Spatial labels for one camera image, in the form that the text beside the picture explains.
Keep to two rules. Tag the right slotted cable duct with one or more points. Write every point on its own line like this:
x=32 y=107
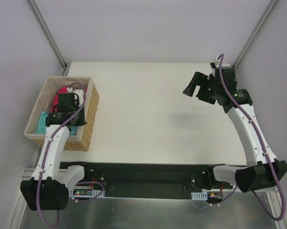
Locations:
x=201 y=196

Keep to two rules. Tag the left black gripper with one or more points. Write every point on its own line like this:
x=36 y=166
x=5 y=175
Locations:
x=79 y=117

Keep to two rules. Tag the right aluminium frame post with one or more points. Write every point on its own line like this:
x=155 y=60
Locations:
x=256 y=31

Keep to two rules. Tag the pink t shirt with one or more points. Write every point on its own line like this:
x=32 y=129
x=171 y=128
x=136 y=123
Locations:
x=57 y=97

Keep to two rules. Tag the wicker laundry basket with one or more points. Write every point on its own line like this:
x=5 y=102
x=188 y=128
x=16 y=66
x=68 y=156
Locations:
x=80 y=141

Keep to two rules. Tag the slotted cable duct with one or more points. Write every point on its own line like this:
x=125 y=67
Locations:
x=84 y=193
x=201 y=196

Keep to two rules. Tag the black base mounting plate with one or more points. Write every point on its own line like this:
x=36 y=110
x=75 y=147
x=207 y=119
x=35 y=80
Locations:
x=156 y=190

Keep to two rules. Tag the left aluminium frame post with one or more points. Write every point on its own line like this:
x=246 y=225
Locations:
x=48 y=35

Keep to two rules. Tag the teal t shirt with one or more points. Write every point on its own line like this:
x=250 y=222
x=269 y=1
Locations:
x=41 y=128

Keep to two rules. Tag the left slotted cable duct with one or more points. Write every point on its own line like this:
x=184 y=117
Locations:
x=84 y=193

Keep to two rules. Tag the aluminium frame post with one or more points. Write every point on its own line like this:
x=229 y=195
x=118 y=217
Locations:
x=256 y=31
x=48 y=35

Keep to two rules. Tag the aluminium front rail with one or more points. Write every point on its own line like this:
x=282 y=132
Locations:
x=247 y=179

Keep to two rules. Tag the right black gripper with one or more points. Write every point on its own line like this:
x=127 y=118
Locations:
x=203 y=90

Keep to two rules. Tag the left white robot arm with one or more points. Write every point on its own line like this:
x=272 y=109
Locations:
x=47 y=189

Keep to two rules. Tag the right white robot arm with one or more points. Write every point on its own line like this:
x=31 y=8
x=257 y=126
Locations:
x=238 y=105

